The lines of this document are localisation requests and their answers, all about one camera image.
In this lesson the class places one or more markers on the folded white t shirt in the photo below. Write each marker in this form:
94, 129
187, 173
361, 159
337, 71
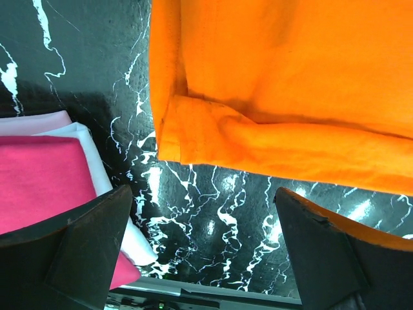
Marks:
134, 245

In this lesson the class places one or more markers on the folded magenta t shirt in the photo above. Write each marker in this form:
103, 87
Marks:
44, 176

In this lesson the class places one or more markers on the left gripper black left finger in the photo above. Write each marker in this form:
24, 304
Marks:
68, 261

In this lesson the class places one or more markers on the folded pale pink t shirt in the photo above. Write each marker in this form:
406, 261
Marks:
36, 124

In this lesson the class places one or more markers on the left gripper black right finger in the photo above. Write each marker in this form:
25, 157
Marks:
342, 264

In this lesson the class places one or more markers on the orange t shirt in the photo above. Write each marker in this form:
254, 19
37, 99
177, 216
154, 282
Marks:
309, 90

